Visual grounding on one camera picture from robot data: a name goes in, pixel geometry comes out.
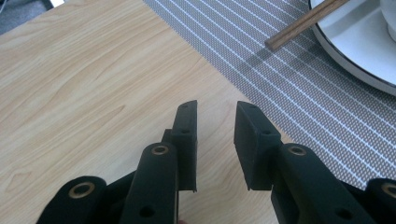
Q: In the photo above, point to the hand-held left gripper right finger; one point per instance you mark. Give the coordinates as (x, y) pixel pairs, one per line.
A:
(305, 186)

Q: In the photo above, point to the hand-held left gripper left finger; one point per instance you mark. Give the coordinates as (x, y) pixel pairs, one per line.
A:
(155, 186)

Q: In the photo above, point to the white plate with dark rim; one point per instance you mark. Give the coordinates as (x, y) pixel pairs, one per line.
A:
(358, 43)

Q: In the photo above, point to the brown wooden chopstick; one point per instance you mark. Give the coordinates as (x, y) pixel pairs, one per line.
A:
(305, 21)

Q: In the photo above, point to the grey striped placemat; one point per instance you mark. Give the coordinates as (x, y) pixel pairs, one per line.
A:
(280, 93)

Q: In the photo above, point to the white bowl with dark rim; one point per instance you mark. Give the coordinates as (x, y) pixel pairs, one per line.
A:
(389, 18)

